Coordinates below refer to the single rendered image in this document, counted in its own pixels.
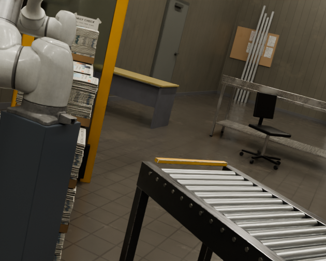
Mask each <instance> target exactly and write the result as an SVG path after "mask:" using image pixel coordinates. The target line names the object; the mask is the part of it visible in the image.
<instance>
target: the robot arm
mask: <svg viewBox="0 0 326 261"><path fill-rule="evenodd" d="M42 1H43V0H28V1H27V4H26V6H25V7H23V8H22V4H23V0H0V88H5V89H13V90H17V91H19V92H21V93H23V99H22V102H21V105H20V106H15V107H7V112H9V113H13V114H16V115H19V116H21V117H24V118H26V119H29V120H32V121H34V122H37V123H39V124H41V125H44V126H50V125H54V124H61V123H62V124H68V125H73V124H74V123H75V122H77V118H76V117H74V116H71V115H69V114H67V112H66V111H67V104H68V100H69V97H70V92H71V88H72V82H73V73H74V69H73V58H72V54H71V46H72V43H73V42H74V39H75V35H76V27H77V20H76V16H75V15H74V14H73V13H72V12H69V11H64V10H61V11H59V12H58V13H57V15H56V17H55V18H52V17H48V16H46V14H45V11H44V10H43V9H42V8H41V6H40V5H41V2H42ZM21 8H22V9H21ZM20 33H22V34H25V35H29V36H33V37H38V39H36V40H34V41H33V42H32V45H31V46H22V45H21V39H22V37H21V34H20Z"/></svg>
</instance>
